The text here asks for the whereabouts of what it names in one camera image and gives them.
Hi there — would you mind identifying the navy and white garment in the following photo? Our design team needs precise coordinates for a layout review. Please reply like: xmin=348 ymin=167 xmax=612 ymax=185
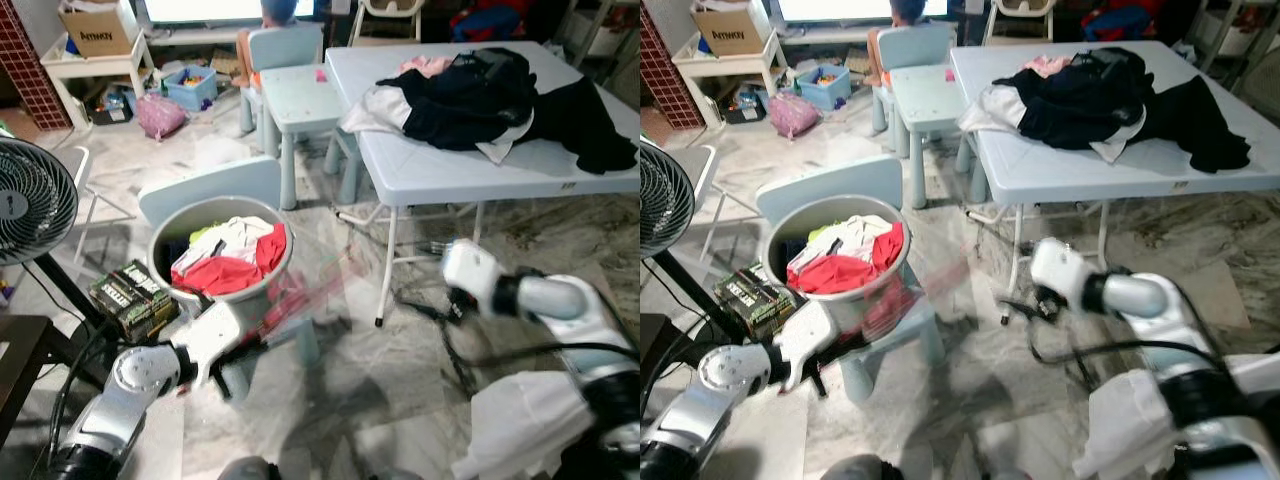
xmin=958 ymin=47 xmax=1156 ymax=164
xmin=340 ymin=48 xmax=546 ymax=166

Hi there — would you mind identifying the red and white garment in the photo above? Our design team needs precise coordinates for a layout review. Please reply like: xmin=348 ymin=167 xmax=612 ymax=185
xmin=172 ymin=222 xmax=289 ymax=297
xmin=787 ymin=222 xmax=906 ymax=296

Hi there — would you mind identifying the light blue folding table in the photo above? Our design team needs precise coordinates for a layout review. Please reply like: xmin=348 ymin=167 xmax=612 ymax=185
xmin=950 ymin=40 xmax=1280 ymax=326
xmin=325 ymin=42 xmax=641 ymax=326

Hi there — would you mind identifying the white cloth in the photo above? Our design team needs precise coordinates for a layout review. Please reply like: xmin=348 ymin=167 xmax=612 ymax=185
xmin=455 ymin=370 xmax=601 ymax=480
xmin=1075 ymin=368 xmax=1246 ymax=480

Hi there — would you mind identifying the dark brown wooden table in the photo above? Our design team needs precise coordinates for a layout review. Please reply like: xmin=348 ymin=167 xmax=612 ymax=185
xmin=640 ymin=315 xmax=666 ymax=431
xmin=0 ymin=315 xmax=53 ymax=446

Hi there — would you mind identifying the black standing fan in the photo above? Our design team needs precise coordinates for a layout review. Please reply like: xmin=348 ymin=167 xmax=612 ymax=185
xmin=640 ymin=138 xmax=761 ymax=341
xmin=0 ymin=138 xmax=111 ymax=391

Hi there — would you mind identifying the small light blue table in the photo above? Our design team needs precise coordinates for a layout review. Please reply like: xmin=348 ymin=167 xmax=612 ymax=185
xmin=888 ymin=63 xmax=986 ymax=209
xmin=258 ymin=65 xmax=363 ymax=211

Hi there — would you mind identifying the robot left leg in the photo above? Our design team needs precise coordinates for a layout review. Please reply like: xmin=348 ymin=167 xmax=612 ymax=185
xmin=822 ymin=455 xmax=906 ymax=480
xmin=218 ymin=457 xmax=283 ymax=480

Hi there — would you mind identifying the light blue child chair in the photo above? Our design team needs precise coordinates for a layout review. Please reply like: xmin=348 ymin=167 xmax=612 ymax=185
xmin=138 ymin=155 xmax=323 ymax=401
xmin=868 ymin=22 xmax=956 ymax=131
xmin=238 ymin=22 xmax=326 ymax=136
xmin=757 ymin=155 xmax=946 ymax=401

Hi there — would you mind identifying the grey laundry basin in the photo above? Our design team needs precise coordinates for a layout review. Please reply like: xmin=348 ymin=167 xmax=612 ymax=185
xmin=765 ymin=195 xmax=913 ymax=306
xmin=148 ymin=196 xmax=296 ymax=306

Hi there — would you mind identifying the white folding chair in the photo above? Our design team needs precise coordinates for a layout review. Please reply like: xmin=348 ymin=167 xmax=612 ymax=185
xmin=690 ymin=145 xmax=761 ymax=256
xmin=55 ymin=145 xmax=136 ymax=256

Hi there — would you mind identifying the red and blue toy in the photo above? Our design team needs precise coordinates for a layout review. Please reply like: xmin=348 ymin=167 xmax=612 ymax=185
xmin=1080 ymin=5 xmax=1156 ymax=41
xmin=450 ymin=5 xmax=526 ymax=43

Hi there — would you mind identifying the green and black box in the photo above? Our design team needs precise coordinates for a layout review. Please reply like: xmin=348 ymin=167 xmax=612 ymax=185
xmin=88 ymin=260 xmax=181 ymax=343
xmin=712 ymin=265 xmax=796 ymax=343

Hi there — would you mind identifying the white high chair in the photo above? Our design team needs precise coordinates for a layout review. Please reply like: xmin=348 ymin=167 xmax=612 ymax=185
xmin=345 ymin=0 xmax=421 ymax=46
xmin=985 ymin=0 xmax=1056 ymax=43

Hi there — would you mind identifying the red brick pattern panel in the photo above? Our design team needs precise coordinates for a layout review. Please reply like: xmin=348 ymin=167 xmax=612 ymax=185
xmin=0 ymin=0 xmax=46 ymax=131
xmin=640 ymin=5 xmax=681 ymax=131

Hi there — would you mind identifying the blue toy bin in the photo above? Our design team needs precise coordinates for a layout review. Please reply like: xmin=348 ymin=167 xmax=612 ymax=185
xmin=797 ymin=63 xmax=853 ymax=109
xmin=163 ymin=65 xmax=219 ymax=111

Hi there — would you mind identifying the pink bag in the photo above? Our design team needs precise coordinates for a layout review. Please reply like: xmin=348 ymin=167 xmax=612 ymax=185
xmin=768 ymin=92 xmax=821 ymax=139
xmin=135 ymin=93 xmax=188 ymax=139

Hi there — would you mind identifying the seated child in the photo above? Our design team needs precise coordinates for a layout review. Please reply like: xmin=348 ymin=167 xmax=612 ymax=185
xmin=868 ymin=0 xmax=931 ymax=89
xmin=235 ymin=0 xmax=301 ymax=91

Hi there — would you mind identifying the black toy crate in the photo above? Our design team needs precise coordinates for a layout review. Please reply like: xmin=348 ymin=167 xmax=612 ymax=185
xmin=88 ymin=88 xmax=136 ymax=126
xmin=722 ymin=88 xmax=766 ymax=124

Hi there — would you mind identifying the bright television screen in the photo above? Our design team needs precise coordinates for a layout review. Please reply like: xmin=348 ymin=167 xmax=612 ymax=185
xmin=770 ymin=0 xmax=951 ymax=23
xmin=135 ymin=0 xmax=321 ymax=26

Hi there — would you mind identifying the white low shelf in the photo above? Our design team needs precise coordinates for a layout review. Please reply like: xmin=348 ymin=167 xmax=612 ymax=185
xmin=672 ymin=28 xmax=791 ymax=126
xmin=40 ymin=30 xmax=156 ymax=131

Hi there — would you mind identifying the cardboard box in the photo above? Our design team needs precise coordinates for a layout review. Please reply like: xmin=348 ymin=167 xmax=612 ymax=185
xmin=58 ymin=3 xmax=139 ymax=58
xmin=692 ymin=3 xmax=773 ymax=56

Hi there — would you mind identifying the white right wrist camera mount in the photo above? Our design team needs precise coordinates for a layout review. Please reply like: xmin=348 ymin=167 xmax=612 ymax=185
xmin=1030 ymin=238 xmax=1096 ymax=313
xmin=442 ymin=240 xmax=509 ymax=316

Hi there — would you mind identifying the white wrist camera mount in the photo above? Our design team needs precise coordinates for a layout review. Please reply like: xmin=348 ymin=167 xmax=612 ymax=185
xmin=1030 ymin=238 xmax=1096 ymax=313
xmin=183 ymin=298 xmax=253 ymax=391
xmin=772 ymin=300 xmax=841 ymax=391
xmin=442 ymin=240 xmax=509 ymax=316

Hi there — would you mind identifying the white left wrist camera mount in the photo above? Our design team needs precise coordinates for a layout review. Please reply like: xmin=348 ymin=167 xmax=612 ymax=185
xmin=183 ymin=298 xmax=253 ymax=391
xmin=772 ymin=300 xmax=841 ymax=391

